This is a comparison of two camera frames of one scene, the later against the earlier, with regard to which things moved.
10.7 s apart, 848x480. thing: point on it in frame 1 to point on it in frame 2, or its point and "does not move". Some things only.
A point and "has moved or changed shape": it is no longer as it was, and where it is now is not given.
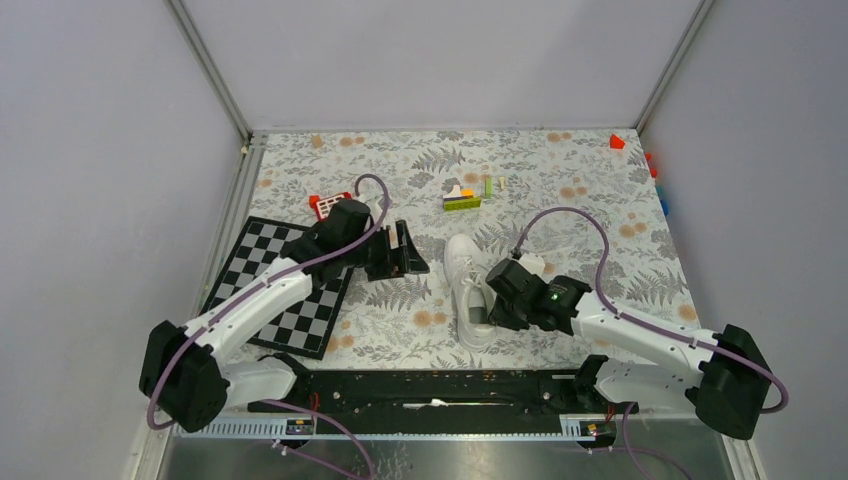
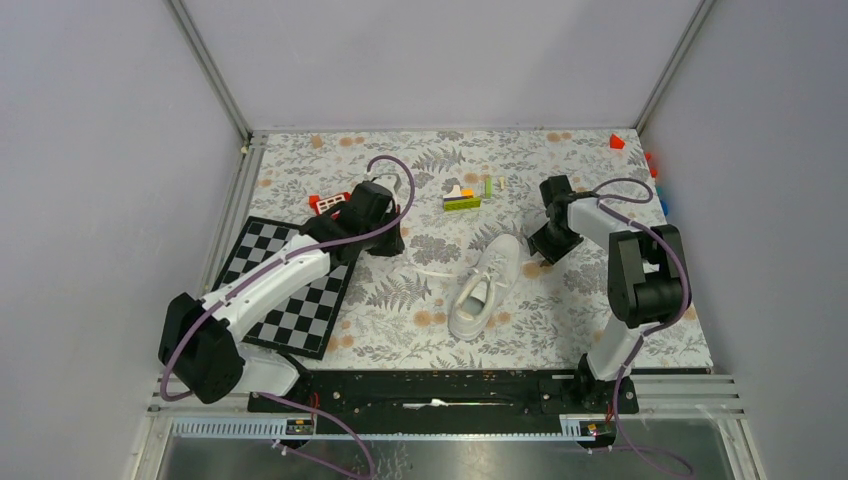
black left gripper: [397, 261] to [393, 247]
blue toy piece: [663, 201] does not move
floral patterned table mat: [585, 202] does not move
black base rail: [438, 393] does not move
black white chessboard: [302, 327] does not move
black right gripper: [499, 318] to [538, 242]
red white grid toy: [324, 205] does not move
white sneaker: [467, 264] has moved or changed shape
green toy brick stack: [461, 198] does not move
